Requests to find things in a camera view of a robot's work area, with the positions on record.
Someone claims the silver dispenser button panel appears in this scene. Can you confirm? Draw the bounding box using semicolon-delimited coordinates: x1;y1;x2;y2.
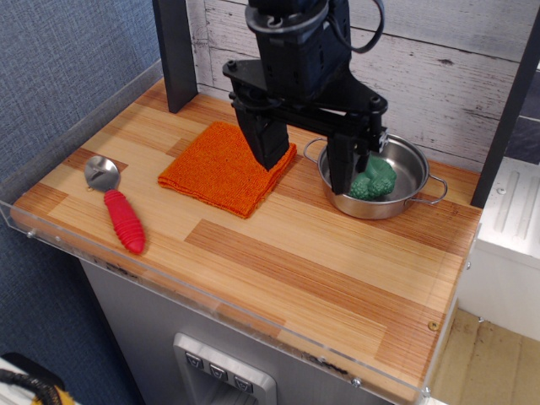
173;332;278;404

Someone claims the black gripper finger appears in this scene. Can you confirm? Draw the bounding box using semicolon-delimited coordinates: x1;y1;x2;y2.
327;126;370;195
232;97;289;170

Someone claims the stainless steel pot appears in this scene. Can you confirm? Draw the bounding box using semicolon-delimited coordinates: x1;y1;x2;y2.
309;134;448;219

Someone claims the dark vertical post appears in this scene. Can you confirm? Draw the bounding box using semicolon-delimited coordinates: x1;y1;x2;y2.
470;12;539;208
152;0;198;113

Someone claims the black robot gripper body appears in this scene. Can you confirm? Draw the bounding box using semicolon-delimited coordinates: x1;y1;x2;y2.
223;28;388;152

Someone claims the white toy sink unit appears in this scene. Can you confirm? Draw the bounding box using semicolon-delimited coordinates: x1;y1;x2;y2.
457;158;539;340

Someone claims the orange folded cloth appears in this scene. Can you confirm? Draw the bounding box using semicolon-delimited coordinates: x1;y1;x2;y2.
158;121;297;219

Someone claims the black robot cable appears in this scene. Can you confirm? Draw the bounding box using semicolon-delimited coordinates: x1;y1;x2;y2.
327;0;386;55

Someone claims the grey toy fridge cabinet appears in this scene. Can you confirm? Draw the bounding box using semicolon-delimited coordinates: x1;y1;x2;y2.
83;262;385;404

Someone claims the green toy broccoli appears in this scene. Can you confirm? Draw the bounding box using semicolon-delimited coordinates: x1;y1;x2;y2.
349;155;397;201

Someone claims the right dark vertical post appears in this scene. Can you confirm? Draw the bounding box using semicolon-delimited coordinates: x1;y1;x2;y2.
470;12;539;208

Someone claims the left dark vertical post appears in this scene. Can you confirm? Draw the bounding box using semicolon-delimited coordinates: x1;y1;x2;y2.
152;0;198;113

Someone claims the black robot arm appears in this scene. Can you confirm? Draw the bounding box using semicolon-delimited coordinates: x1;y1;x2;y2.
223;1;388;195

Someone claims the red handled ice cream scoop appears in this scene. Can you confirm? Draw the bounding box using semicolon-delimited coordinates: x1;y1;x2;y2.
84;155;146;255

